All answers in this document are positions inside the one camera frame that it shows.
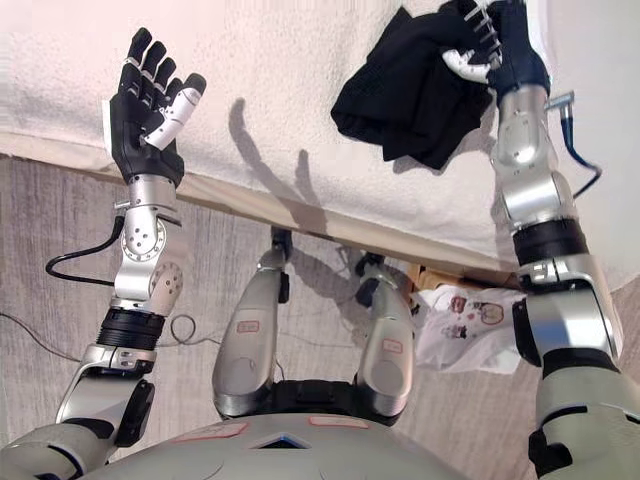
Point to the robot legs and torso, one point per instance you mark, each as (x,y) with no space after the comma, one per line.
(50,210)

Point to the silver right robot leg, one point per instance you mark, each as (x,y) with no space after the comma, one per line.
(387,350)

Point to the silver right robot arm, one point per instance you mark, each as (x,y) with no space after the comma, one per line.
(560,320)

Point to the silver robot leg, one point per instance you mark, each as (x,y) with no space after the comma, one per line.
(387,350)
(247,345)

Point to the white printed garment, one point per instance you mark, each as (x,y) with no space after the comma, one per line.
(470,340)

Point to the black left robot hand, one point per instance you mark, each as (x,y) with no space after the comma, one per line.
(135,135)

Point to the bed with white cover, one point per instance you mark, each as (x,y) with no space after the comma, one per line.
(225,197)

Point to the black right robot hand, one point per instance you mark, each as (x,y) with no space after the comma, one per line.
(515,50)

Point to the white textured bed blanket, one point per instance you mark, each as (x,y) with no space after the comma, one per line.
(280,65)

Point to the black garment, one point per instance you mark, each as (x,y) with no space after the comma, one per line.
(410,95)

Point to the grey robot torso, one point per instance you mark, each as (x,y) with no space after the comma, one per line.
(280,450)

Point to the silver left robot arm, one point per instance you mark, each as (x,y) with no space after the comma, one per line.
(142,250)

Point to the silver left robot leg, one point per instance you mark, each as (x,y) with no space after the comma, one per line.
(247,345)

